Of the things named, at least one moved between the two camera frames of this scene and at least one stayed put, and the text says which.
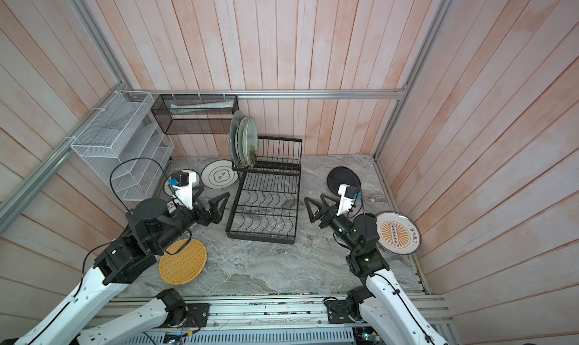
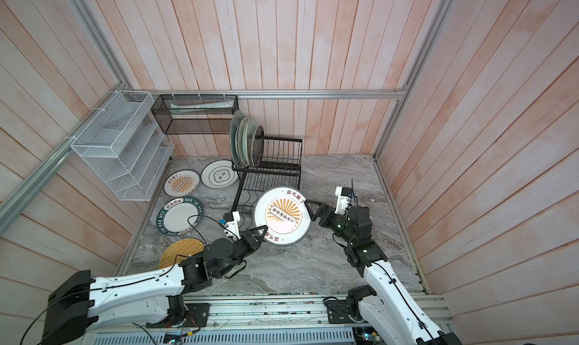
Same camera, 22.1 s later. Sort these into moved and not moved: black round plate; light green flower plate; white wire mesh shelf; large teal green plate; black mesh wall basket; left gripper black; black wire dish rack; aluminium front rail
Moved: left gripper black; black round plate
Not moved: large teal green plate; aluminium front rail; black wire dish rack; white wire mesh shelf; light green flower plate; black mesh wall basket
